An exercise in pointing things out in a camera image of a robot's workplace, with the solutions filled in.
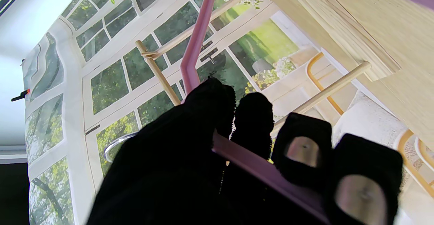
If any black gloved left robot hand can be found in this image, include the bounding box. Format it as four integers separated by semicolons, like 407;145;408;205
86;78;404;225

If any lilac plastic clothes hanger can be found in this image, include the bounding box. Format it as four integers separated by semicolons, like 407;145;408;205
103;0;434;225

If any printed garden window backdrop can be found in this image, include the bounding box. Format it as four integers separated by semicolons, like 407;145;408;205
22;0;434;225

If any black orange backdrop clamp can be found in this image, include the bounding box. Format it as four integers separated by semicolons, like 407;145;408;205
11;89;31;102

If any wooden drying rack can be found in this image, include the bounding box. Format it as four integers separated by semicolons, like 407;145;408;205
136;0;402;137

